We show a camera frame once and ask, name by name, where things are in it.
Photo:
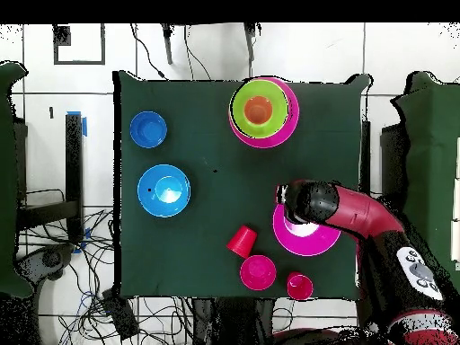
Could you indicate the small pink bowl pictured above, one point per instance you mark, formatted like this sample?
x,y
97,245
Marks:
x,y
258,273

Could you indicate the light blue bowl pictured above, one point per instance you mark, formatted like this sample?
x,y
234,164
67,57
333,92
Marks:
x,y
164,191

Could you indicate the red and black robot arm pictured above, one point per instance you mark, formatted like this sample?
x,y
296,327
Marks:
x,y
359,212

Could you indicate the green bowl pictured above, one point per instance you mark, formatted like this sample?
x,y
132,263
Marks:
x,y
239,100

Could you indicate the small dark blue bowl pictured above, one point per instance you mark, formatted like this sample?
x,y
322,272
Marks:
x,y
148,129

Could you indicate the orange cup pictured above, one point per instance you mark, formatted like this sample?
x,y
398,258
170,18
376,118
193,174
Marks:
x,y
258,109

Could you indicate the red cup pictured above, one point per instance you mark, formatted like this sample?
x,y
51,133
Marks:
x,y
300,286
242,242

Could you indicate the black metal stand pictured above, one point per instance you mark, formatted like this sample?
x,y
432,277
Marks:
x,y
73,172

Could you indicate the dark green table cloth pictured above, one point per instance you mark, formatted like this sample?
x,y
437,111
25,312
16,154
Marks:
x,y
427,143
197,107
7,179

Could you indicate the black stand leg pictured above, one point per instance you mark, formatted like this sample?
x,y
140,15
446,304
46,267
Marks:
x,y
167,43
249,39

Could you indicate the large pink bowl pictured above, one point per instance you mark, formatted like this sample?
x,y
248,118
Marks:
x,y
284,138
305,244

